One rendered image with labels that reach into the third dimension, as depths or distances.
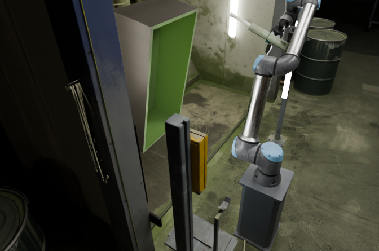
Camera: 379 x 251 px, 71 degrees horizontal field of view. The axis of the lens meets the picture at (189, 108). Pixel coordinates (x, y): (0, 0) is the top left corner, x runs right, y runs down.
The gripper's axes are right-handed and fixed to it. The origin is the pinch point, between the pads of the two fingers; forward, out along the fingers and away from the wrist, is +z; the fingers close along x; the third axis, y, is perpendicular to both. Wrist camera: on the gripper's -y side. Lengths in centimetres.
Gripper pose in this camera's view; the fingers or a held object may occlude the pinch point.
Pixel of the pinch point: (270, 42)
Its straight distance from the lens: 209.2
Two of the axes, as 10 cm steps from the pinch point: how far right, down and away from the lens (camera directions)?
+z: -5.8, 7.9, -1.9
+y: 0.7, 2.8, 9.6
